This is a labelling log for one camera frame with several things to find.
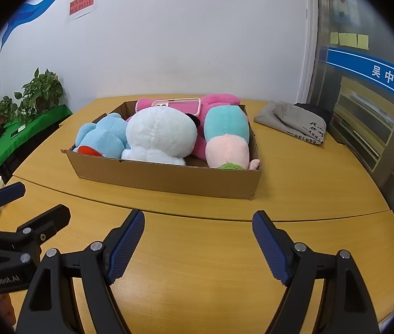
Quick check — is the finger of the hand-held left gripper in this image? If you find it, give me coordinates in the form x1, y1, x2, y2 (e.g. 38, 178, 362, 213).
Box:
0, 182, 26, 228
16, 205, 71, 251

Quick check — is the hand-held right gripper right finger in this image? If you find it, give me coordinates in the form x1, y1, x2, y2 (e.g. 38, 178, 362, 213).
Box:
252, 210, 381, 334

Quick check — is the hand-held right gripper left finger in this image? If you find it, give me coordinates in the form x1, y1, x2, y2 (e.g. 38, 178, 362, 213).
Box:
15, 209, 145, 334

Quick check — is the cardboard box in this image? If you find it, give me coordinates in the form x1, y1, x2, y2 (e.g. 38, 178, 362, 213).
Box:
61, 100, 263, 200

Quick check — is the panda plush toy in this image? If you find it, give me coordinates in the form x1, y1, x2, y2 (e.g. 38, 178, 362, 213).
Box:
120, 106, 201, 166

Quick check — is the teal and pink plush toy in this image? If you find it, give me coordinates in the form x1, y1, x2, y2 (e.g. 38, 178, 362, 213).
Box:
204, 106, 261, 171

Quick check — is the phone case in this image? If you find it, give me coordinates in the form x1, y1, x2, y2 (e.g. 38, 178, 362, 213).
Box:
151, 97, 202, 116

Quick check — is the wooden desktop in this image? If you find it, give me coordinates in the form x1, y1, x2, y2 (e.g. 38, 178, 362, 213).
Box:
0, 95, 394, 334

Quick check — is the small potted plant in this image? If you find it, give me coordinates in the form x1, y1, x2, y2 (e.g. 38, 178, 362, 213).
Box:
0, 95, 18, 126

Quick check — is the blue plush toy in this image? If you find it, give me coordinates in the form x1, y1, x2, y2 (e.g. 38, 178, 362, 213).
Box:
73, 113, 131, 159

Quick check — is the large potted plant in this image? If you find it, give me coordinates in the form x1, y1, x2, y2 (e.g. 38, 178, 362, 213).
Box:
14, 68, 65, 124

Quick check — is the grey cloth bag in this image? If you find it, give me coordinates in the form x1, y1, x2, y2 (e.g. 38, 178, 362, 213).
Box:
254, 101, 326, 146

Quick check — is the black cloth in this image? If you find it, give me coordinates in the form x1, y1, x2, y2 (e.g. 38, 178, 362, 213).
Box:
293, 102, 333, 129

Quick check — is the wooden shelf unit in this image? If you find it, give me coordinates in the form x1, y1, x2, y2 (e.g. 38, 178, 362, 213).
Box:
329, 77, 394, 181

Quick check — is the blue banner sign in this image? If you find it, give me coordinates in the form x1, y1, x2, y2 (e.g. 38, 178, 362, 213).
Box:
327, 47, 394, 108

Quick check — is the snowman picture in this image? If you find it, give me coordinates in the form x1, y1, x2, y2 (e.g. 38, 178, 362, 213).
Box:
329, 0, 361, 25

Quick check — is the blue wave wall decal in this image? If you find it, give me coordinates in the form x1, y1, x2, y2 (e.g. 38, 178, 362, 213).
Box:
0, 0, 100, 51

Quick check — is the red wall sign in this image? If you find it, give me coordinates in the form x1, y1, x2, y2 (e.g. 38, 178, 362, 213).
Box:
69, 0, 96, 17

